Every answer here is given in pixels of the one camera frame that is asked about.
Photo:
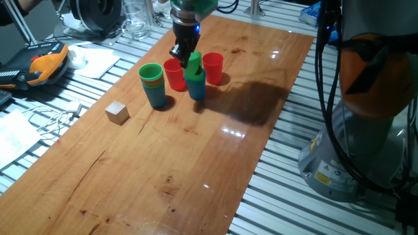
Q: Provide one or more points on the white paper sheet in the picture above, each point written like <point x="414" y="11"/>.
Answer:
<point x="14" y="137"/>
<point x="98" y="62"/>

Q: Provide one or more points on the red plastic cup with print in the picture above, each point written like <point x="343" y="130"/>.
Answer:
<point x="153" y="81"/>

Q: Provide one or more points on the white rounded object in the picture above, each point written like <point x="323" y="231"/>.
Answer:
<point x="76" y="58"/>

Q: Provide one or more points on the light wooden block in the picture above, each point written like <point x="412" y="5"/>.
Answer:
<point x="117" y="112"/>

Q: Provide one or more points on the white charger adapter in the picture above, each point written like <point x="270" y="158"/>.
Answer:
<point x="74" y="107"/>

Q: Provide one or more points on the black computer keyboard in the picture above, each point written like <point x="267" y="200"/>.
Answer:
<point x="4" y="97"/>

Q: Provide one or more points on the blue tissue pack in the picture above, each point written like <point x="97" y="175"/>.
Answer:
<point x="310" y="14"/>

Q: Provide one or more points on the silver frame post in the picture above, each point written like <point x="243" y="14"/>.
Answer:
<point x="149" y="13"/>

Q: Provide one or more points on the black round spool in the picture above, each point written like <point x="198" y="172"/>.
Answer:
<point x="98" y="14"/>

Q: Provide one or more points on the blue plastic cup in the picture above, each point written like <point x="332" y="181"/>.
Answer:
<point x="156" y="98"/>
<point x="196" y="89"/>

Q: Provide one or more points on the grey metal bar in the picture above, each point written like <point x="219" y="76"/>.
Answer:
<point x="19" y="21"/>

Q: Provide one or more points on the aluminium frame post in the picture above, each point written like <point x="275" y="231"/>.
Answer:
<point x="254" y="8"/>

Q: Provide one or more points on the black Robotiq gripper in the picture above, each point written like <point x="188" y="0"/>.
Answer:
<point x="186" y="36"/>

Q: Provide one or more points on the clear glass beaker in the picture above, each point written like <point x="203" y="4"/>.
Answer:
<point x="134" y="19"/>

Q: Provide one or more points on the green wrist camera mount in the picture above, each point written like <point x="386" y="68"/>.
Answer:
<point x="199" y="6"/>

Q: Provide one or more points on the white crumpled cloth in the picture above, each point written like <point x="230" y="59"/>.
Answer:
<point x="161" y="7"/>

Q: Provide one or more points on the orange and black teach pendant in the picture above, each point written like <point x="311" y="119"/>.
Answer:
<point x="45" y="63"/>

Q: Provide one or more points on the person forearm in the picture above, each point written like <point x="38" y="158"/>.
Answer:
<point x="29" y="4"/>

